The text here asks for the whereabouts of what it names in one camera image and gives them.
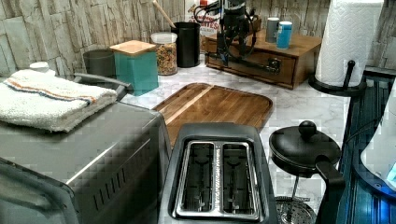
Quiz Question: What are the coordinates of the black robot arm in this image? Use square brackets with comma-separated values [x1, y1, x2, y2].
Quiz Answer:
[192, 0, 257, 66]

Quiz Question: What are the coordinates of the wooden drawer box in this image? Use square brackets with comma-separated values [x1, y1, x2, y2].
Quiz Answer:
[205, 30, 321, 90]

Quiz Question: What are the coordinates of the wooden cutting board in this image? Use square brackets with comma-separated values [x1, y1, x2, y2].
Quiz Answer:
[154, 83, 274, 146]

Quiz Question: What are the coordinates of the black toaster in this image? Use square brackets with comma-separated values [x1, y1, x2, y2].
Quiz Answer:
[158, 122, 277, 224]

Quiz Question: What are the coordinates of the glass jar with cereal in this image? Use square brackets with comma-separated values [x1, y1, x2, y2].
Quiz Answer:
[151, 32, 177, 76]

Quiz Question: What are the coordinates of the teal canister with wooden lid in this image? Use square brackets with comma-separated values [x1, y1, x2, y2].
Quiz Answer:
[110, 40, 159, 96]

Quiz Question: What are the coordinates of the black utensil holder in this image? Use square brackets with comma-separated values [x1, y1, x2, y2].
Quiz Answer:
[171, 21, 200, 68]

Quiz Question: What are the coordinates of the cereal box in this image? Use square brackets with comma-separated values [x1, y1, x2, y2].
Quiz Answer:
[184, 0, 219, 52]

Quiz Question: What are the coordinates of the stainless toaster oven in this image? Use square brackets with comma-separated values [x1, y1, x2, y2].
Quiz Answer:
[0, 72, 172, 224]

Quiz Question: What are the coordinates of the wooden spoon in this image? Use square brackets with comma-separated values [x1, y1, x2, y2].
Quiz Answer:
[152, 0, 177, 29]

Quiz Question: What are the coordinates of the black french press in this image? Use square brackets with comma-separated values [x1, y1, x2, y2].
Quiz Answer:
[269, 120, 346, 224]

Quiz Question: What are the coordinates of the grey cylindrical cup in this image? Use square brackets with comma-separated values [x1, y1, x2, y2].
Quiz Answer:
[83, 49, 115, 77]

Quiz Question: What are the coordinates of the blue shaker can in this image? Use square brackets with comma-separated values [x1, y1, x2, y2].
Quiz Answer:
[276, 21, 292, 49]

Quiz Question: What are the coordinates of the grey shaker can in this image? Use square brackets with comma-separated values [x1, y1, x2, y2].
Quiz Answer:
[265, 17, 279, 43]

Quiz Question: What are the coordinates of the black paper towel holder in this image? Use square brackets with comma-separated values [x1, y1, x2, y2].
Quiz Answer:
[308, 60, 367, 97]

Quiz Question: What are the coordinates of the white folded towel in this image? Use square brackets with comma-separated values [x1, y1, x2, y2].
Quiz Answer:
[0, 69, 117, 132]

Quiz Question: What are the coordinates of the white paper towel roll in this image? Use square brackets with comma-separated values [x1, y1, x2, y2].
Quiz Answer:
[316, 0, 384, 87]

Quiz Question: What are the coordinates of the white appliance at right edge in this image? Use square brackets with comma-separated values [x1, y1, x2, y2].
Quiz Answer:
[361, 85, 396, 190]

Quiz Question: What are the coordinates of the black drawer handle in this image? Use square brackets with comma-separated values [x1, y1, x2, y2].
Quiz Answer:
[205, 52, 281, 74]

